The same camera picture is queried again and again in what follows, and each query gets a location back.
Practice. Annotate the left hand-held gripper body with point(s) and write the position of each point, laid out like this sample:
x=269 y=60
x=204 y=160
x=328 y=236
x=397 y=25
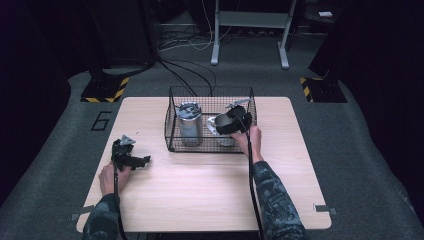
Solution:
x=121 y=155

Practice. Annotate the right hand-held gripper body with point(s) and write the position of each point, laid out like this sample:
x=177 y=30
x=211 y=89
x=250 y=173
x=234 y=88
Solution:
x=239 y=121

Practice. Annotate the silver tumbler with lid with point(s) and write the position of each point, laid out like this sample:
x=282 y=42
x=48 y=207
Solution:
x=190 y=128

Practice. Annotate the person's right hand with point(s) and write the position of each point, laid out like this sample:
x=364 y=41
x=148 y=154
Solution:
x=249 y=140

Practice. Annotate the person's left hand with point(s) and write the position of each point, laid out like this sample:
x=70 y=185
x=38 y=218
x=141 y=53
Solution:
x=108 y=178

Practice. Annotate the black striped stand base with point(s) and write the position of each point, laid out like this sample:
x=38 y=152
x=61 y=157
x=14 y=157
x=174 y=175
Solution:
x=103 y=90
x=325 y=90

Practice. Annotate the grey tape strip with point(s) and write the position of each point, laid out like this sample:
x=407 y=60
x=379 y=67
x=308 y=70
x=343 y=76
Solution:
x=325 y=208
x=81 y=212

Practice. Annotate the white metal stand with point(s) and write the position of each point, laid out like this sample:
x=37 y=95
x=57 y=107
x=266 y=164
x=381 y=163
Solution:
x=253 y=19

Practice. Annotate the small white box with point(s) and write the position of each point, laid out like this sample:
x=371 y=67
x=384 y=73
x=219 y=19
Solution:
x=325 y=14

